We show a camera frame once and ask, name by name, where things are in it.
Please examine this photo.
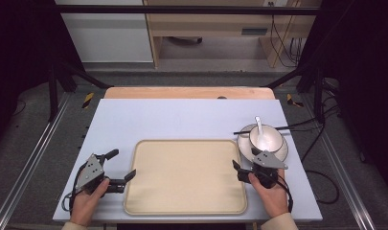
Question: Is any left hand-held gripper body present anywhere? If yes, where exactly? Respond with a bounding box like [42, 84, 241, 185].
[74, 152, 127, 196]

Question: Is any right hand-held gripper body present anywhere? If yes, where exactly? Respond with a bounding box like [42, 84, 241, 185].
[238, 150, 289, 190]

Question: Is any white bowl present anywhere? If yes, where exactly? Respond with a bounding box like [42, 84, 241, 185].
[248, 124, 285, 153]

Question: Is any person's left hand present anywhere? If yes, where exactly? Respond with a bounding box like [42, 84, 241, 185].
[69, 177, 111, 227]

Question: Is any person's right hand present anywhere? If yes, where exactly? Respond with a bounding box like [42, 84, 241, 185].
[248, 169, 290, 219]

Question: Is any white plate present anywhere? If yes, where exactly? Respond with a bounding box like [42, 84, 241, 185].
[237, 124, 289, 163]

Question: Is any white spoon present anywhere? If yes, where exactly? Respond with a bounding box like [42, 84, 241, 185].
[254, 116, 269, 150]

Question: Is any black chopstick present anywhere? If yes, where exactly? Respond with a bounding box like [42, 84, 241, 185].
[233, 126, 294, 135]

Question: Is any beige tray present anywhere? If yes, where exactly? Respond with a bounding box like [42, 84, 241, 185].
[123, 139, 249, 216]

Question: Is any yellow black tape marker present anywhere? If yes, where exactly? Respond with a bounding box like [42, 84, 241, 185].
[285, 93, 305, 108]
[81, 92, 95, 109]

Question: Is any white table board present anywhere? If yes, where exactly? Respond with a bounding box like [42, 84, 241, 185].
[52, 98, 324, 223]

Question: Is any black metal stand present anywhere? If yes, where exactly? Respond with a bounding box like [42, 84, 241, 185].
[262, 60, 327, 124]
[47, 60, 114, 123]

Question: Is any wooden table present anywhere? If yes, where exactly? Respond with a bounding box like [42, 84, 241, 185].
[103, 85, 276, 100]

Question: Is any white cabinet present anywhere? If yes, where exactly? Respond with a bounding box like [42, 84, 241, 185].
[54, 0, 154, 64]

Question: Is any light wooden desk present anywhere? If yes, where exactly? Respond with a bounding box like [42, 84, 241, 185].
[143, 0, 320, 69]

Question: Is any dark curtain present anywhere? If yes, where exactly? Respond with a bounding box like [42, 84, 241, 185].
[0, 0, 85, 151]
[298, 0, 388, 190]

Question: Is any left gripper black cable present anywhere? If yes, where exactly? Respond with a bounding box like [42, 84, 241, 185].
[61, 162, 87, 215]

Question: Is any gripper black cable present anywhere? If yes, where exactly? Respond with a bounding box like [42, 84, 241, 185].
[61, 162, 87, 215]
[276, 173, 294, 214]

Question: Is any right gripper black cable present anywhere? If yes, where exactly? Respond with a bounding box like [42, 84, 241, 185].
[276, 173, 294, 214]

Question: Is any aluminium floor rail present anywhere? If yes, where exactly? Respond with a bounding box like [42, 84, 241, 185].
[0, 92, 71, 230]
[301, 95, 377, 230]

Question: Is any black floor cable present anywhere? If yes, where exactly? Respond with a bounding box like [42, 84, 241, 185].
[290, 104, 340, 205]

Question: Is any bundle of black desk cables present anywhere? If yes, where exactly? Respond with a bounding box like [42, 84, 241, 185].
[267, 1, 306, 69]

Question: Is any black frame bar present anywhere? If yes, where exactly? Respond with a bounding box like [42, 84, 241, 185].
[54, 4, 324, 16]

